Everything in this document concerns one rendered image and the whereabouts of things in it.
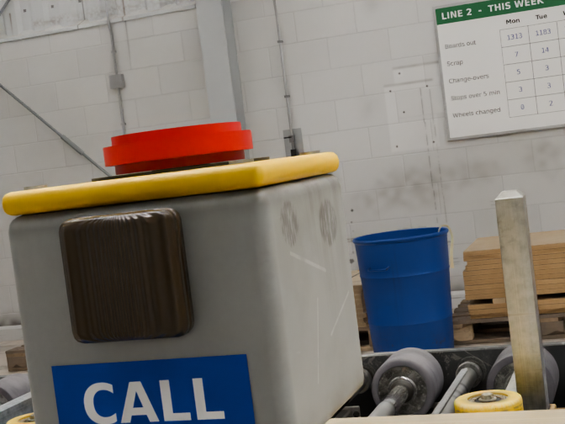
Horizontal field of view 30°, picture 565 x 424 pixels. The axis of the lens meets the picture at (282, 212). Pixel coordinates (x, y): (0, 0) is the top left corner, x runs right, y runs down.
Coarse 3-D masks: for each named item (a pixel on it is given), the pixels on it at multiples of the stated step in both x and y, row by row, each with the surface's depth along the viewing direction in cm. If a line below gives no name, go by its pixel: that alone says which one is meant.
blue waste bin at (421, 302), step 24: (360, 240) 615; (384, 240) 577; (408, 240) 574; (432, 240) 580; (360, 264) 596; (384, 264) 580; (408, 264) 576; (432, 264) 580; (384, 288) 583; (408, 288) 578; (432, 288) 581; (384, 312) 585; (408, 312) 579; (432, 312) 581; (384, 336) 588; (408, 336) 581; (432, 336) 582
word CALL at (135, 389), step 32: (64, 384) 26; (96, 384) 26; (128, 384) 26; (160, 384) 25; (192, 384) 25; (224, 384) 25; (64, 416) 26; (96, 416) 26; (128, 416) 26; (160, 416) 25; (192, 416) 25; (224, 416) 25
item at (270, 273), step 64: (64, 192) 26; (128, 192) 25; (192, 192) 25; (256, 192) 24; (320, 192) 28; (192, 256) 25; (256, 256) 24; (320, 256) 28; (64, 320) 26; (256, 320) 24; (320, 320) 27; (256, 384) 24; (320, 384) 27
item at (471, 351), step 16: (384, 352) 194; (432, 352) 190; (448, 352) 189; (464, 352) 188; (480, 352) 187; (496, 352) 186; (560, 352) 183; (448, 368) 189; (560, 368) 183; (448, 384) 190; (480, 384) 188; (560, 384) 183; (352, 400) 195; (368, 400) 194; (560, 400) 184
